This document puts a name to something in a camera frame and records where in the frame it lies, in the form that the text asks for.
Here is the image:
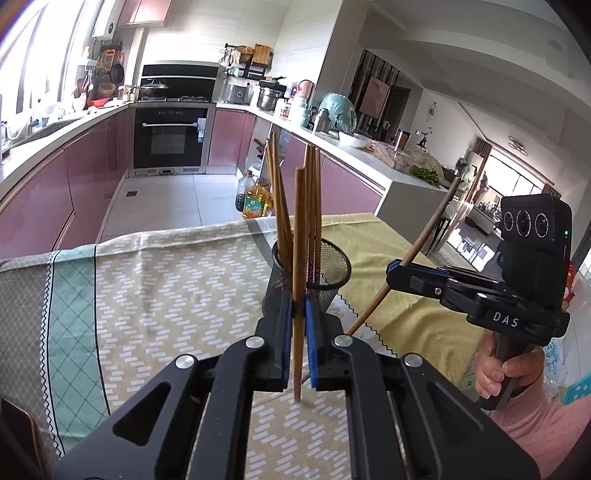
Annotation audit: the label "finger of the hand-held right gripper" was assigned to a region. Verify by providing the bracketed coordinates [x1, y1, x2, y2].
[435, 265, 503, 290]
[386, 260, 503, 312]

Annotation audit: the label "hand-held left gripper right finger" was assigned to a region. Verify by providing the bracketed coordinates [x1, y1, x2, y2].
[302, 295, 541, 480]

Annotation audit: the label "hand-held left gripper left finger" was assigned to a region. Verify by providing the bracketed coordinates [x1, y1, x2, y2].
[53, 288, 296, 480]

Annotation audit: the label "floral-handled wooden chopstick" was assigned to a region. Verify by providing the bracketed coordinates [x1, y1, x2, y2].
[292, 167, 307, 403]
[345, 176, 463, 337]
[269, 132, 294, 271]
[263, 143, 284, 271]

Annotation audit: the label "black mesh utensil holder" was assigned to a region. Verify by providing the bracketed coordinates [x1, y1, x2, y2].
[263, 237, 352, 319]

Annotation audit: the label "bunch of wooden chopsticks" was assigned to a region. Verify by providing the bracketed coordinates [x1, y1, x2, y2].
[302, 144, 324, 291]

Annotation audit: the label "person's right forearm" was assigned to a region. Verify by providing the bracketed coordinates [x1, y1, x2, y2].
[492, 374, 591, 478]

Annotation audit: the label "person's right hand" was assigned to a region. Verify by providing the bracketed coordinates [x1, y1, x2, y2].
[475, 333, 549, 400]

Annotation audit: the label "green leafy vegetables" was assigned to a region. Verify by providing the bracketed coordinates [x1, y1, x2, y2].
[410, 165, 441, 188]

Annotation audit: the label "printed plastic bag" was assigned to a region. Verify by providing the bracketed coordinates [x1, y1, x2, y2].
[542, 342, 591, 407]

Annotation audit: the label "clear food container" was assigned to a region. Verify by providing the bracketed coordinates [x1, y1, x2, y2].
[372, 141, 416, 171]

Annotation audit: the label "patterned tablecloth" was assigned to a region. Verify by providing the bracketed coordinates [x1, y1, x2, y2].
[0, 212, 499, 480]

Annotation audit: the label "white bowl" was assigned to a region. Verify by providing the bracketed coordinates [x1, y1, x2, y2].
[338, 131, 372, 149]

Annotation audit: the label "yellow cooking oil bottle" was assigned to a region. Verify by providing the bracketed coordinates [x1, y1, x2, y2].
[242, 180, 271, 219]

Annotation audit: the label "dark sauce bottle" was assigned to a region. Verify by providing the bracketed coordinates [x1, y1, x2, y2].
[235, 170, 256, 212]

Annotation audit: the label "pink kettle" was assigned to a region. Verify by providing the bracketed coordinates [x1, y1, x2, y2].
[295, 79, 315, 109]

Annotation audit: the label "steel pot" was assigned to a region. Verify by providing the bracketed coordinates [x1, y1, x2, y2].
[256, 85, 283, 112]

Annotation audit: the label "black built-in oven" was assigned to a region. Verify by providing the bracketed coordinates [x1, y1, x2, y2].
[133, 102, 217, 176]

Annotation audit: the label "silver rice cooker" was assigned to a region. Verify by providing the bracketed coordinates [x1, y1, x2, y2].
[221, 83, 254, 104]

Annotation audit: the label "dark brown flat object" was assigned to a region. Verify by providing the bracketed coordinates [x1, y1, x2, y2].
[0, 398, 40, 480]

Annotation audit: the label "purple kitchen cabinets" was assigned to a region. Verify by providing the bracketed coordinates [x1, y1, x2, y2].
[0, 104, 386, 259]

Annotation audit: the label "black range hood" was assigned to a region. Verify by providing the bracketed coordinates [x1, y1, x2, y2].
[140, 64, 221, 103]

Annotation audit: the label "dark wok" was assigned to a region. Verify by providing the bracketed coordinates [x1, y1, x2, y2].
[140, 79, 171, 99]

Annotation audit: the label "white water heater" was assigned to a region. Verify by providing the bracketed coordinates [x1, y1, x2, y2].
[90, 0, 122, 38]

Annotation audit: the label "kitchen window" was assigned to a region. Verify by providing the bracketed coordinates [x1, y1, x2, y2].
[0, 0, 100, 116]

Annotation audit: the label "framed wall picture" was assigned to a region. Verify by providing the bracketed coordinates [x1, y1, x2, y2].
[358, 76, 393, 118]

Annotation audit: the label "black wall rack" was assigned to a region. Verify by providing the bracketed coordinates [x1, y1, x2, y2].
[224, 42, 275, 80]

